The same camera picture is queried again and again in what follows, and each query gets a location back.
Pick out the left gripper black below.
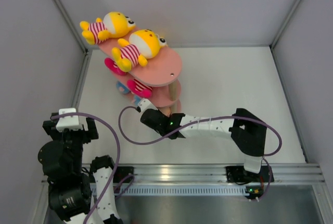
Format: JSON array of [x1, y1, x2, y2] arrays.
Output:
[[43, 116, 97, 173]]

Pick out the white pink-eared plush toy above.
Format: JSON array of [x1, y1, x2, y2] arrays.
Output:
[[126, 79, 152, 98]]

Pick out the pink plush striped shirt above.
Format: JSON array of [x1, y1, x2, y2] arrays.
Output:
[[104, 58, 126, 76]]

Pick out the yellow plush striped shirt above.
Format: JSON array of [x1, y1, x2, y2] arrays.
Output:
[[112, 29, 167, 72]]

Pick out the peach-faced boy plush doll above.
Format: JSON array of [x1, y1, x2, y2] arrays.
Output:
[[132, 95, 142, 105]]

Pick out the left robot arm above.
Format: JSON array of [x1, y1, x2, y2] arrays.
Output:
[[37, 117, 122, 223]]

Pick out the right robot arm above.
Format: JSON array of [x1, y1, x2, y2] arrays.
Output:
[[140, 108, 267, 181]]

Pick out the pink three-tier wooden shelf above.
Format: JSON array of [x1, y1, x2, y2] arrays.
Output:
[[99, 29, 182, 113]]

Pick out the blue plush under shelf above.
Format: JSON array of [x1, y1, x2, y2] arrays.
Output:
[[116, 81, 130, 94]]

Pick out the large yellow plush on shelf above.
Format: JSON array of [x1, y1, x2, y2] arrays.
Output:
[[80, 11, 136, 45]]

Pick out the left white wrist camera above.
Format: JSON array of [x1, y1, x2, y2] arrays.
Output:
[[56, 108, 83, 132]]

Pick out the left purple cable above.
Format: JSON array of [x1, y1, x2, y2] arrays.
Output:
[[50, 112, 135, 224]]

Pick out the purple cable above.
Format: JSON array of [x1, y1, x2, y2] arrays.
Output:
[[118, 106, 283, 203], [50, 112, 135, 224]]

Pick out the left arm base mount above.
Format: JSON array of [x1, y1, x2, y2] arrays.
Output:
[[113, 166, 134, 183]]

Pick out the slotted grey cable duct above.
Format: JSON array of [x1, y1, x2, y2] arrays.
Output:
[[89, 184, 250, 196]]

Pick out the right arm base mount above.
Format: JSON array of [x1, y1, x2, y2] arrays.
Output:
[[226, 166, 274, 184]]

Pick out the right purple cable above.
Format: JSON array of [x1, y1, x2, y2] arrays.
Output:
[[118, 106, 283, 203]]

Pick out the aluminium front rail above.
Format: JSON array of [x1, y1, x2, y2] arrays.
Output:
[[41, 163, 325, 183]]

